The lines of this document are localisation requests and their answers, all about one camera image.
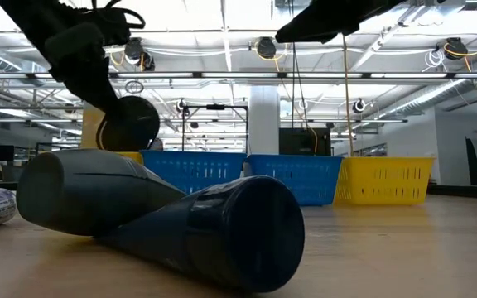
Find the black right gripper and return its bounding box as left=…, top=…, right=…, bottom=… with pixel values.
left=274, top=0, right=405, bottom=45

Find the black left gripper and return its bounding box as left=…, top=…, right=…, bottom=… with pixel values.
left=43, top=23, right=126, bottom=123

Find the black item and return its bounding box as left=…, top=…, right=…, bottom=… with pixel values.
left=96, top=95, right=161, bottom=152

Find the large grey plastic bottle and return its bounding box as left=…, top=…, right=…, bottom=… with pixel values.
left=15, top=148, right=186, bottom=237

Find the dark blue cylindrical bottle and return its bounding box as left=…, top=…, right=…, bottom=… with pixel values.
left=97, top=175, right=306, bottom=294

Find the yellow bottle with white cap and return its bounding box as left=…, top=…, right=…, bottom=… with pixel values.
left=79, top=101, right=107, bottom=151

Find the yellow plastic basket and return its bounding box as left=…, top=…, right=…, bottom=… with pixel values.
left=116, top=151, right=145, bottom=166
left=333, top=156, right=436, bottom=206

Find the blue plastic basket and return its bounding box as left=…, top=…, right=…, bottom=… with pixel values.
left=244, top=154, right=345, bottom=207
left=139, top=149, right=248, bottom=195

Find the white building column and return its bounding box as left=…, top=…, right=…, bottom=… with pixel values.
left=248, top=85, right=281, bottom=155

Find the black cabinet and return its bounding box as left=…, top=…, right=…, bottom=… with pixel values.
left=278, top=127, right=332, bottom=156

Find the black leaning panel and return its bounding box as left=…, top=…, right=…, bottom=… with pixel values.
left=465, top=136, right=477, bottom=186

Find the black cable loop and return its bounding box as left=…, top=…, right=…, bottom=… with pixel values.
left=124, top=79, right=145, bottom=94

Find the black hanging cable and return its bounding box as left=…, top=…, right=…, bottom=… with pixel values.
left=290, top=41, right=311, bottom=129

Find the yellow hanging cable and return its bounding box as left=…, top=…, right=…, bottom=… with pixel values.
left=341, top=35, right=354, bottom=156

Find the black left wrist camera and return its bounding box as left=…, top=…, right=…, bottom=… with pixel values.
left=76, top=6, right=132, bottom=46

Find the black camera cable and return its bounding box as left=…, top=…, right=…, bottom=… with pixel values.
left=91, top=0, right=147, bottom=30

